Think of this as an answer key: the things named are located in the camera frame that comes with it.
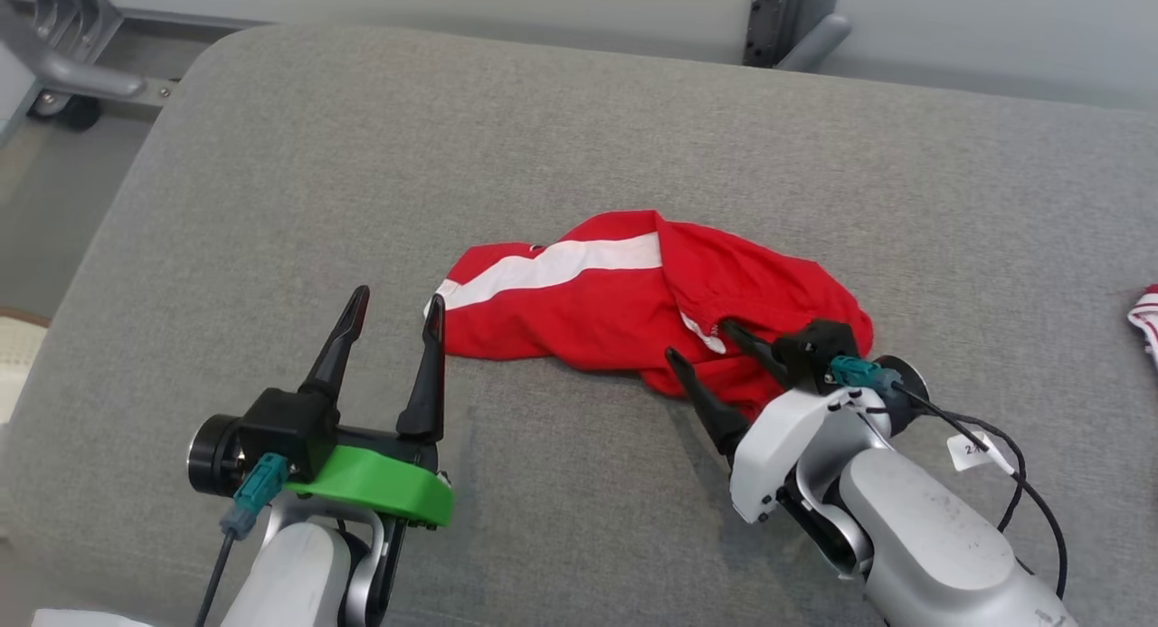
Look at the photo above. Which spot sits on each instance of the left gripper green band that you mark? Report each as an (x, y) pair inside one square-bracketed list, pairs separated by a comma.
[(380, 487)]

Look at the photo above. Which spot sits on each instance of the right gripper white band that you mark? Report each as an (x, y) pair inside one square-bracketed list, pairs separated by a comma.
[(783, 437)]

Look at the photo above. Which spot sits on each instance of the red shorts white side stripe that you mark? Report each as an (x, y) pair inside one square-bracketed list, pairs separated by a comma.
[(633, 310)]

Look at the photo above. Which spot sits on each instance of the red jersey white striped trim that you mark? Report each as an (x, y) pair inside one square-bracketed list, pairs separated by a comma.
[(1147, 324)]

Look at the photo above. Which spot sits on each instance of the cream mat brown edge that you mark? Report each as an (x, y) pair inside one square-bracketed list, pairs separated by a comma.
[(16, 365)]

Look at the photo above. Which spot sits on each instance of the white robot body part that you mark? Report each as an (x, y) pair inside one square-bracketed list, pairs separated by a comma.
[(90, 619)]

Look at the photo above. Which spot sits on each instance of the black caster wheel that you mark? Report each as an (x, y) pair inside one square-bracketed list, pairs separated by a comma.
[(77, 111)]

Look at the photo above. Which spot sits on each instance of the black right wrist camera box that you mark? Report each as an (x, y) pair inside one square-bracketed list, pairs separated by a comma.
[(819, 346)]

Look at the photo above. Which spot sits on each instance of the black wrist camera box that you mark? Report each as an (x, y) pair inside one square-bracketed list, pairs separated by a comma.
[(819, 346), (289, 428)]

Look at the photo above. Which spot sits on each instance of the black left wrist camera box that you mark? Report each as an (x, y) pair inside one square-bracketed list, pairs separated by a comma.
[(289, 428)]

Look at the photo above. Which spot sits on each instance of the grey metal frame with caster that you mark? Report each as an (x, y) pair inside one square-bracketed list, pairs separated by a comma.
[(63, 61)]

